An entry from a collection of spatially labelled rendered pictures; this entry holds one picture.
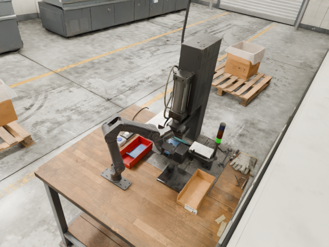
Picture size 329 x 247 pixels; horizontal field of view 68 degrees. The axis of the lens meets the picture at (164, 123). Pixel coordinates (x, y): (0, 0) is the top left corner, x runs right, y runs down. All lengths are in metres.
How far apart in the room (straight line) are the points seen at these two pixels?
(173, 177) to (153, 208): 0.24
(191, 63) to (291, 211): 0.99
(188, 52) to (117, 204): 0.91
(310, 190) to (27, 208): 2.42
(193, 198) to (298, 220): 0.99
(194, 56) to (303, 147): 0.81
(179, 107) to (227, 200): 0.62
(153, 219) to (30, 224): 1.45
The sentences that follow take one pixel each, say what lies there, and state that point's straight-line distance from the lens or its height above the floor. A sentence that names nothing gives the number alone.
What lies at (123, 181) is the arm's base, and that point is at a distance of 1.52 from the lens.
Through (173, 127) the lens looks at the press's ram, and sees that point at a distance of 1.48.
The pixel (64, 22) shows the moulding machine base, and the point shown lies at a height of 0.41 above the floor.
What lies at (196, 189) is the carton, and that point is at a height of 0.91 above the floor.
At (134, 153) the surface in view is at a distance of 1.68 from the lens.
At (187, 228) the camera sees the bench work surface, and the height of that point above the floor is 0.90.
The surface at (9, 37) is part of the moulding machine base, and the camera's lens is 5.74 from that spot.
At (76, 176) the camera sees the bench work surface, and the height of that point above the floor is 0.90.
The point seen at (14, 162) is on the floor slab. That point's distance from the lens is 3.15.
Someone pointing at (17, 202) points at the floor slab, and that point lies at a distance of 2.77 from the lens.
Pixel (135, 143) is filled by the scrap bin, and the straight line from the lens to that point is 1.74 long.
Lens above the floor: 2.08
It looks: 37 degrees down
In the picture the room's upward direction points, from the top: 6 degrees clockwise
